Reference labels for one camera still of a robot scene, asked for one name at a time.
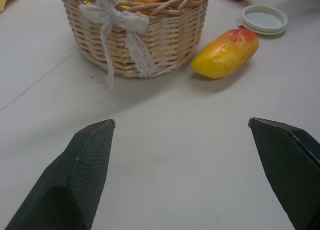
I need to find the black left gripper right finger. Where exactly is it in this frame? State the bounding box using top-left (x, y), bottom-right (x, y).
top-left (248, 117), bottom-right (320, 230)

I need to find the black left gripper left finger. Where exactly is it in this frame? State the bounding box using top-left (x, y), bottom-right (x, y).
top-left (4, 119), bottom-right (116, 230)

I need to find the wicker basket with lace bow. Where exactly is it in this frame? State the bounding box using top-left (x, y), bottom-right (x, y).
top-left (61, 0), bottom-right (212, 79)

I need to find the white plastic jar lid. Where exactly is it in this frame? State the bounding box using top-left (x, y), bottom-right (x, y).
top-left (236, 4), bottom-right (288, 36)

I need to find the white lace ribbon bow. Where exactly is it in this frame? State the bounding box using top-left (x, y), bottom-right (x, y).
top-left (78, 0), bottom-right (158, 90)

